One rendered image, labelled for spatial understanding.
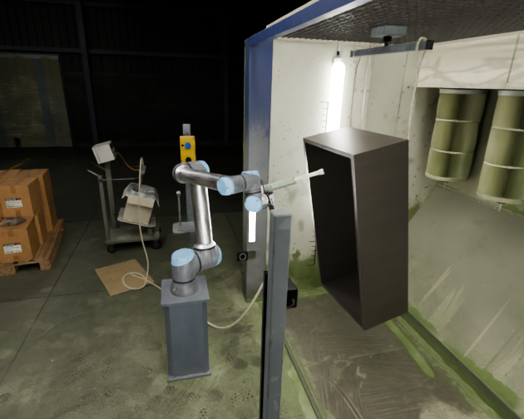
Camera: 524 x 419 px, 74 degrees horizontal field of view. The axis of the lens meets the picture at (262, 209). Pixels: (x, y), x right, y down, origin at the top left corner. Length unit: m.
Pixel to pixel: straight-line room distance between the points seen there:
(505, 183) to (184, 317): 2.32
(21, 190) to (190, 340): 2.78
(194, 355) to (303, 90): 2.14
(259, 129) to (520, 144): 1.78
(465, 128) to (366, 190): 1.38
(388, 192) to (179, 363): 1.78
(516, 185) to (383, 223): 1.02
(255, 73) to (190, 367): 2.19
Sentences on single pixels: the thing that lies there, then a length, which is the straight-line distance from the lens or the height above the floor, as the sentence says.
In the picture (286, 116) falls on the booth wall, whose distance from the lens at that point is 2.92.
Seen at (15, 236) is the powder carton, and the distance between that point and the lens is 4.39.
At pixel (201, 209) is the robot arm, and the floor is 1.19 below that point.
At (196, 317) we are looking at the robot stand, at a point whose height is 0.50.
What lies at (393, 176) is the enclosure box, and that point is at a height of 1.50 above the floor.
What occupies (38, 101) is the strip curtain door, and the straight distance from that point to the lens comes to 12.21.
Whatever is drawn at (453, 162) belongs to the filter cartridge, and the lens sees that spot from 3.23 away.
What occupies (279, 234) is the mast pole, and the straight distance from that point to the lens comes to 0.95.
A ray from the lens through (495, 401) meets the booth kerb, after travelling 2.91.
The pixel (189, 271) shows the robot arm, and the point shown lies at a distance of 2.35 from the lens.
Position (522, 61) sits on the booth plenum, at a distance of 2.72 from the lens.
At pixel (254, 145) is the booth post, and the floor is 1.49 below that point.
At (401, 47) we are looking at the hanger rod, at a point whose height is 2.17.
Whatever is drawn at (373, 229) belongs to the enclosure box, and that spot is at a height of 1.19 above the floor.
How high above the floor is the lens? 1.97
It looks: 20 degrees down
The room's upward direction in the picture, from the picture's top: 2 degrees clockwise
